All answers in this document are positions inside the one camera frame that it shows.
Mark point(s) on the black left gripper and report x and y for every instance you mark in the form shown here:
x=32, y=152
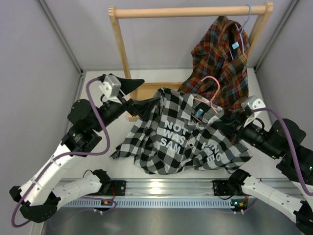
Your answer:
x=143, y=107

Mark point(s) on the wooden clothes rack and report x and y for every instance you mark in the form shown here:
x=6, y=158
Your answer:
x=166, y=43

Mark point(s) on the black white checked shirt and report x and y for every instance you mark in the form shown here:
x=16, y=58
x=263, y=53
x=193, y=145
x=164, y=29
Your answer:
x=180, y=134

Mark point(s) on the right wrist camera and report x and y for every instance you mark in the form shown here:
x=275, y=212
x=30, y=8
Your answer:
x=250, y=105

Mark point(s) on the blue wire hanger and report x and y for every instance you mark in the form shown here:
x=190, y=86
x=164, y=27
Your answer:
x=234, y=44

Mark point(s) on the red brown plaid shirt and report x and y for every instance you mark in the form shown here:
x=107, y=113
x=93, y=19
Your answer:
x=211, y=57

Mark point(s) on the pink wire hanger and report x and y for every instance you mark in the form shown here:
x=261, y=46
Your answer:
x=210, y=102

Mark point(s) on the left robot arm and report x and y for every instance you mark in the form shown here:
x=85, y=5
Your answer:
x=39, y=198

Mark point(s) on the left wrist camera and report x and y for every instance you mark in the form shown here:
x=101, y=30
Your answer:
x=110, y=87

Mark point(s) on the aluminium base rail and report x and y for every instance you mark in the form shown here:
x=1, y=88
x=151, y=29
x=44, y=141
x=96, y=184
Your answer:
x=164, y=187

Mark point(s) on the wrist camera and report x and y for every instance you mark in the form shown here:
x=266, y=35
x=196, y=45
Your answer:
x=250, y=105
x=110, y=87

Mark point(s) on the perforated cable duct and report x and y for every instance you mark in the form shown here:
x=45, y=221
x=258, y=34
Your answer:
x=174, y=203

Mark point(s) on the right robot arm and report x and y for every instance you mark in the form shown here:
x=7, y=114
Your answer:
x=274, y=143

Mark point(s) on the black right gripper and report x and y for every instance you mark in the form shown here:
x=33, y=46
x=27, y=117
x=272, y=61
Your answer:
x=242, y=129

